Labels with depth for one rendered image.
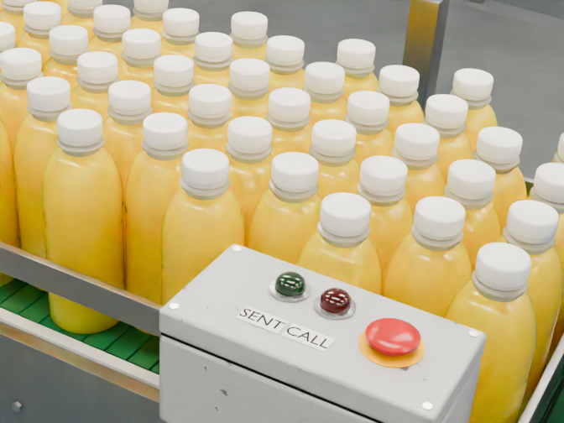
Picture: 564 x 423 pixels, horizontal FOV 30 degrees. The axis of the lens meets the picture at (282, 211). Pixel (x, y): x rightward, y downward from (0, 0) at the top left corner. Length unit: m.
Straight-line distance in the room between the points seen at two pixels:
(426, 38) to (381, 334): 0.68
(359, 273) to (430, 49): 0.54
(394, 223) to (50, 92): 0.33
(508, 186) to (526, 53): 3.24
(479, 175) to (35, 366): 0.45
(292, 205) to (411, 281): 0.12
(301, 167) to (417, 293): 0.14
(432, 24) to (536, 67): 2.78
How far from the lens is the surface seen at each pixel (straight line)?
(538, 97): 3.82
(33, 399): 1.06
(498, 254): 0.79
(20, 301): 1.07
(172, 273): 0.90
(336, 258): 0.82
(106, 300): 0.95
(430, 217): 0.81
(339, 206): 0.81
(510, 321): 0.79
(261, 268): 0.76
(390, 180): 0.86
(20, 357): 1.03
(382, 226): 0.87
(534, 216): 0.84
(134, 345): 1.00
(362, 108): 0.97
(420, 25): 1.31
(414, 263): 0.83
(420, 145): 0.92
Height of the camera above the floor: 1.53
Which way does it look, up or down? 31 degrees down
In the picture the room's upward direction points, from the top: 4 degrees clockwise
